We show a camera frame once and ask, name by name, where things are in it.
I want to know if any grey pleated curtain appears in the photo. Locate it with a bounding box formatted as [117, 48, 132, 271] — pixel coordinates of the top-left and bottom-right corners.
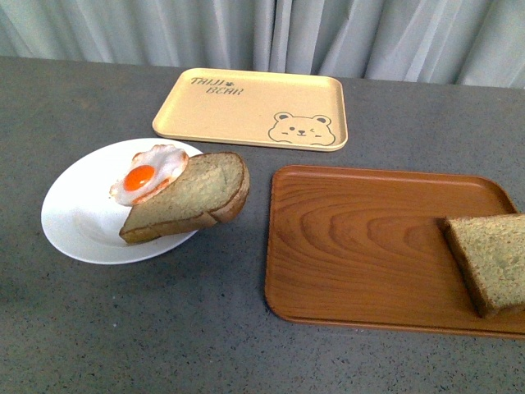
[1, 0, 524, 89]

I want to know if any brown wooden tray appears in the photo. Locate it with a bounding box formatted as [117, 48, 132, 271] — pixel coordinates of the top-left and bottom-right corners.
[265, 165, 524, 338]

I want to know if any fried egg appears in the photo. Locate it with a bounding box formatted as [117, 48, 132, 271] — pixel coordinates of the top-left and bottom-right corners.
[109, 144, 189, 206]

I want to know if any bread slice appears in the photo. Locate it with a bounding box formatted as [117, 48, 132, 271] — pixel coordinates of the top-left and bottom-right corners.
[119, 152, 250, 244]
[151, 152, 250, 236]
[441, 213, 524, 318]

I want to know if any white round plate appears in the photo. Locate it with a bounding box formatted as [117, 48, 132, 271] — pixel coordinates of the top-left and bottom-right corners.
[41, 138, 201, 265]

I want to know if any beige bear tray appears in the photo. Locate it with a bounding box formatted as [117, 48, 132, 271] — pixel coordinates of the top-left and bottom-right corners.
[153, 68, 349, 152]

